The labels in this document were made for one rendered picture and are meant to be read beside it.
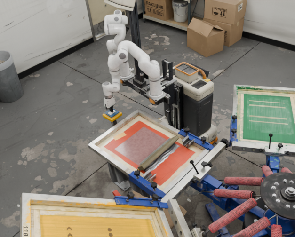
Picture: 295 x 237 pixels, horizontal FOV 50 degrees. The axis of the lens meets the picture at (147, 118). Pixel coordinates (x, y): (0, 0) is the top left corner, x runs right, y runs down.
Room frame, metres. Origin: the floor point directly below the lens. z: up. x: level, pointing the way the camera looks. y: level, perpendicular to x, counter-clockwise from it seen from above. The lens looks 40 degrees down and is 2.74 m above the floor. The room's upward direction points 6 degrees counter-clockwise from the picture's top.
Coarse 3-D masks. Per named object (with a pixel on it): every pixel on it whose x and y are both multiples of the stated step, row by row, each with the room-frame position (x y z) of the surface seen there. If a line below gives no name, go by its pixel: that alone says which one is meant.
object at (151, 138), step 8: (128, 128) 1.99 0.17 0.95; (136, 128) 1.98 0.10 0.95; (144, 128) 1.97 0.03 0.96; (152, 128) 1.96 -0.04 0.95; (128, 136) 1.90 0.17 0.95; (136, 136) 1.89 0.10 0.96; (144, 136) 1.88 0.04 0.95; (152, 136) 1.87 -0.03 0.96; (160, 136) 1.86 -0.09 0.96; (144, 144) 1.78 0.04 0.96; (152, 144) 1.77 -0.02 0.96; (160, 144) 1.76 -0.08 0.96; (176, 152) 1.66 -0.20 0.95; (184, 152) 1.65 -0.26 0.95; (192, 152) 1.64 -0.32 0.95; (168, 160) 1.59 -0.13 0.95; (176, 160) 1.58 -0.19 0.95; (184, 160) 1.57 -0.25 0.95
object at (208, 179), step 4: (208, 176) 1.33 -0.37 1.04; (204, 180) 1.31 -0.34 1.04; (208, 180) 1.30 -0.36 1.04; (212, 180) 1.30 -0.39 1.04; (216, 180) 1.29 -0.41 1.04; (208, 184) 1.28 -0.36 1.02; (212, 184) 1.26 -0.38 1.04; (216, 184) 1.26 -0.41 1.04; (220, 184) 1.26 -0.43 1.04; (212, 188) 1.26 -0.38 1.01; (216, 188) 1.23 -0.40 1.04
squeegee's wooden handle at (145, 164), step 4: (176, 136) 1.75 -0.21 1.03; (172, 140) 1.72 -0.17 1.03; (176, 140) 1.73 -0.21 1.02; (164, 144) 1.72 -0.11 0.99; (168, 144) 1.68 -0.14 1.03; (160, 148) 1.68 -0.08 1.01; (164, 148) 1.65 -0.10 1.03; (156, 152) 1.62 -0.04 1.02; (160, 152) 1.61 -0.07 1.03; (152, 156) 1.58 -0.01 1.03; (156, 156) 1.58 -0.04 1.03; (148, 160) 1.54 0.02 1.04; (152, 160) 1.54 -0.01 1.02; (144, 164) 1.51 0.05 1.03; (148, 164) 1.51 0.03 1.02; (140, 168) 1.50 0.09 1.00; (144, 168) 1.48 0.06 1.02
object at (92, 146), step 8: (136, 112) 2.15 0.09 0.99; (144, 112) 2.14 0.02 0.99; (128, 120) 2.07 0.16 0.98; (152, 120) 2.04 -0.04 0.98; (160, 120) 2.01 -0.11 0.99; (112, 128) 1.98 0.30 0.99; (168, 128) 1.90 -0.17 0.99; (104, 136) 1.89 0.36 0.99; (88, 144) 1.81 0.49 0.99; (96, 144) 1.83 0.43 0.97; (192, 144) 1.73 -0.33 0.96; (96, 152) 1.74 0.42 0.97; (104, 152) 1.71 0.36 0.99; (208, 152) 1.60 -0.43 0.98; (112, 160) 1.62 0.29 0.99; (200, 160) 1.53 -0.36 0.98; (120, 168) 1.53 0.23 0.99; (128, 168) 1.52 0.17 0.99; (192, 168) 1.47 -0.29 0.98; (128, 176) 1.47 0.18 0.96; (176, 176) 1.40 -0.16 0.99; (168, 184) 1.34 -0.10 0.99
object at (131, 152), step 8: (112, 144) 1.82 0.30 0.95; (120, 144) 1.81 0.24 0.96; (128, 144) 1.80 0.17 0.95; (136, 144) 1.79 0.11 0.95; (120, 152) 1.72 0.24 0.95; (128, 152) 1.71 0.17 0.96; (136, 152) 1.71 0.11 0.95; (144, 152) 1.70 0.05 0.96; (128, 160) 1.63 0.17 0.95; (136, 160) 1.62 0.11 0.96; (136, 168) 1.54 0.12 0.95; (160, 168) 1.52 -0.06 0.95; (168, 168) 1.51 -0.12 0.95; (176, 168) 1.50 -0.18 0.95; (160, 176) 1.45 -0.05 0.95; (168, 176) 1.44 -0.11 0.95; (160, 184) 1.37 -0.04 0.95
